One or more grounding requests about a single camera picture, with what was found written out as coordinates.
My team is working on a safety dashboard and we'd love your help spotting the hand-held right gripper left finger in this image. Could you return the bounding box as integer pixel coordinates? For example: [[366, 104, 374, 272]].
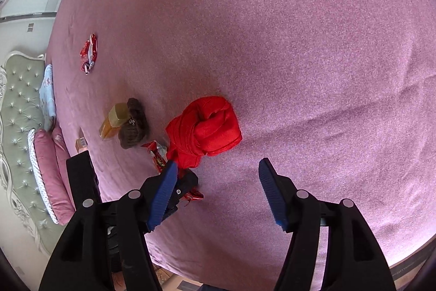
[[38, 161, 178, 291]]

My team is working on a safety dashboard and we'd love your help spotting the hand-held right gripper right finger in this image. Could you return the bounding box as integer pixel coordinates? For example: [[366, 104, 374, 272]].
[[258, 157, 397, 291]]

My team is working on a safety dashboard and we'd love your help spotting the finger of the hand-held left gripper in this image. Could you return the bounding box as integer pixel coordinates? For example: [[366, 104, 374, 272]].
[[66, 151, 102, 210], [163, 169, 199, 220]]

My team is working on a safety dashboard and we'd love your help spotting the red foil snack wrapper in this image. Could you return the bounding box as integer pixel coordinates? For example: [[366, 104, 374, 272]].
[[141, 140, 205, 201]]

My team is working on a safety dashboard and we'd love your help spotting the knotted red cloth bundle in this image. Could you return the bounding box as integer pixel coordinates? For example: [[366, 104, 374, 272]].
[[165, 96, 243, 169]]

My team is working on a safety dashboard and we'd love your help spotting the pink pillow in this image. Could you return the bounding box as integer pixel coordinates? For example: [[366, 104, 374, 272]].
[[51, 125, 74, 172], [34, 129, 76, 225]]

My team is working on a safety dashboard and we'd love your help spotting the small gold box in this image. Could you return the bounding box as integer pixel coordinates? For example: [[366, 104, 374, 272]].
[[75, 127, 90, 153]]

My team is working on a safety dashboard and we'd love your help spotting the white textured cushion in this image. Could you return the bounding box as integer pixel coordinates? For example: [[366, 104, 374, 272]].
[[27, 127, 60, 226]]

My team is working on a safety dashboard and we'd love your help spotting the glass bottle with gold cap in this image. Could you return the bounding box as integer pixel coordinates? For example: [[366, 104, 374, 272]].
[[99, 102, 132, 140]]

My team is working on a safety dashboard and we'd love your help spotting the dark brown sock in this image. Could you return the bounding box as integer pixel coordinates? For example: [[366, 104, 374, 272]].
[[118, 98, 150, 151]]

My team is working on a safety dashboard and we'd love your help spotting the blue patterned pillow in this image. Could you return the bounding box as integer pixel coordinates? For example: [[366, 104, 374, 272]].
[[38, 64, 57, 131]]

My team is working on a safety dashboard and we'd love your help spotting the green tufted headboard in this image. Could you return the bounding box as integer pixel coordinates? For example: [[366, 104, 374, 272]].
[[0, 52, 69, 257]]

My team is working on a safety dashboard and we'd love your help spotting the red and white snack wrapper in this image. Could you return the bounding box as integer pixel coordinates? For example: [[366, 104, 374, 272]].
[[79, 34, 99, 75]]

